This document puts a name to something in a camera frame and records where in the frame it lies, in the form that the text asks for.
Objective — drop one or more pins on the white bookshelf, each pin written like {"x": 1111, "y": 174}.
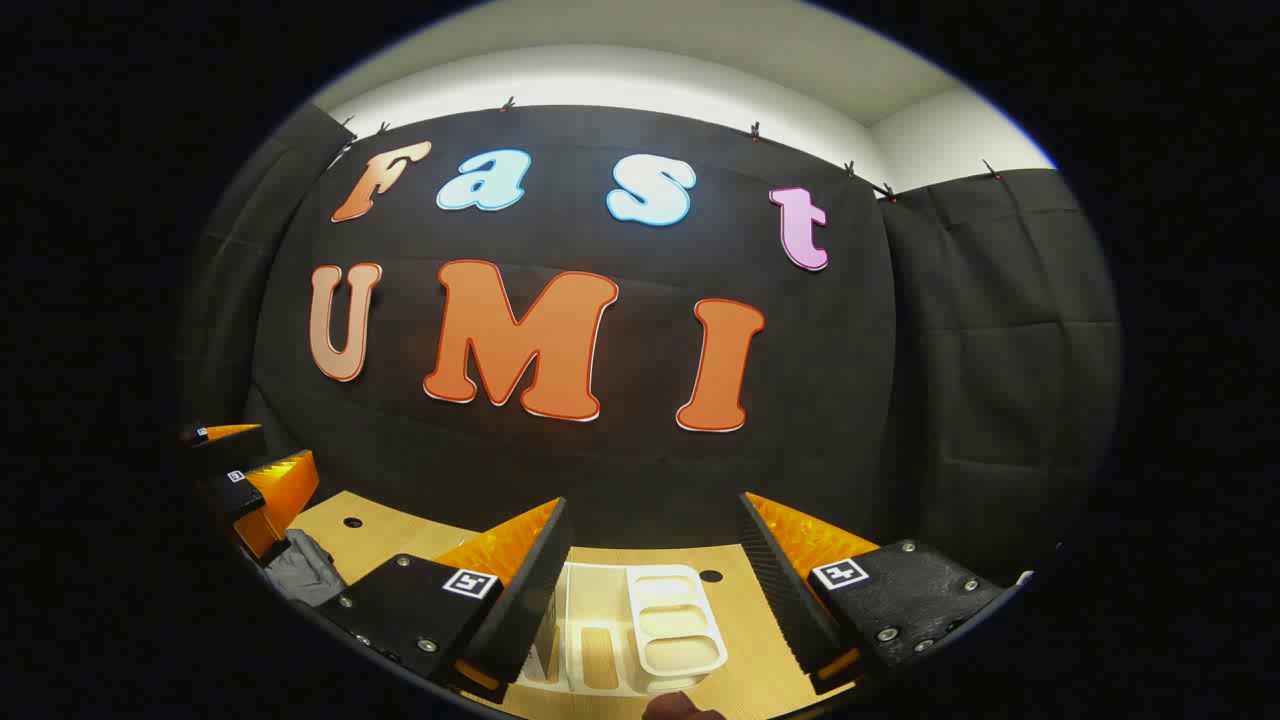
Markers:
{"x": 612, "y": 600}

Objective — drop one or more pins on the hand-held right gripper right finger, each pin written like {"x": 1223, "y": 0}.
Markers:
{"x": 775, "y": 580}

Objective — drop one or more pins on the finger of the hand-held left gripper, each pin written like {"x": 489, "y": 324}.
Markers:
{"x": 232, "y": 494}
{"x": 235, "y": 450}

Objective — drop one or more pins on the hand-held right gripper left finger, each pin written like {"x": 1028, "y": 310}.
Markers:
{"x": 530, "y": 590}

